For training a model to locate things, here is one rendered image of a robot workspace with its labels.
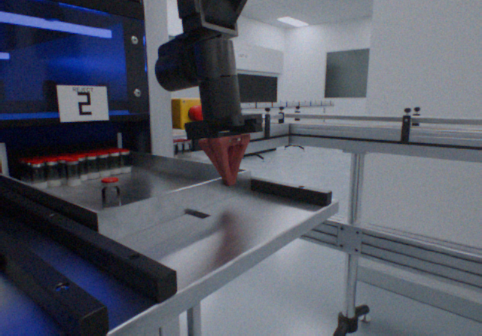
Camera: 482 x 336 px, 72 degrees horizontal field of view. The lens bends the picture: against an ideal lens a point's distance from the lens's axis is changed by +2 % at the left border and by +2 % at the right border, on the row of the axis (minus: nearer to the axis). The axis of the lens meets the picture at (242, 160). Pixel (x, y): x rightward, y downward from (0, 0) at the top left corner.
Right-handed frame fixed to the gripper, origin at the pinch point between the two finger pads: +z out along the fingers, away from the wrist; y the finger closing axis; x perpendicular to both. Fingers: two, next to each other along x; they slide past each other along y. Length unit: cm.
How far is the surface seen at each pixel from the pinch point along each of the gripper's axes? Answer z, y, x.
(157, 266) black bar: 2.3, -10.8, 21.2
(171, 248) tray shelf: 3.7, -5.6, 15.9
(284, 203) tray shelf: 4.1, -6.7, -3.6
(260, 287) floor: 83, 79, -99
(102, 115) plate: -12.4, 25.8, 4.1
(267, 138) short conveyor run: -2, 38, -65
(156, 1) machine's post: -34.3, 23.0, -9.5
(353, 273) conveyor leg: 56, 19, -86
